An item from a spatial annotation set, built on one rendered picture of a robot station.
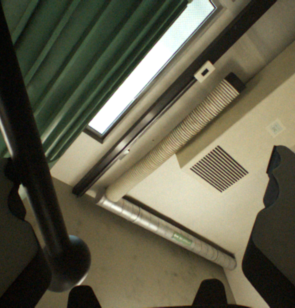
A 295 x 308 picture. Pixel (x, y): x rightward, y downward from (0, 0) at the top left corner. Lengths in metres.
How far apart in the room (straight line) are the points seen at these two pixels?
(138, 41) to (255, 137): 1.63
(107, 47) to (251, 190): 2.52
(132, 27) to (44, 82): 0.07
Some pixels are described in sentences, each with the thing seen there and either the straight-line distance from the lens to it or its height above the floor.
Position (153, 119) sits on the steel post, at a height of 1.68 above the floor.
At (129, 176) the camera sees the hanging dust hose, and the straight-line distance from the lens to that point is 1.91.
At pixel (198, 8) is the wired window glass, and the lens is 1.74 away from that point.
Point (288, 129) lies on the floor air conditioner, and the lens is 1.89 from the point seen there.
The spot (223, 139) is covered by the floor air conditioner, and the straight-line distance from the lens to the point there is 1.68.
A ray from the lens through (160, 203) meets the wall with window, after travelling 2.41.
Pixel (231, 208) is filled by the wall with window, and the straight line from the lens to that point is 2.74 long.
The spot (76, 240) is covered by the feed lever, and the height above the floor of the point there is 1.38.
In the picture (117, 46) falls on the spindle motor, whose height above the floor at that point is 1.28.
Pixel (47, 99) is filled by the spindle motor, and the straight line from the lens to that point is 0.18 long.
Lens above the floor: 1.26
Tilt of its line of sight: 22 degrees up
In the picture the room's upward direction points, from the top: 133 degrees counter-clockwise
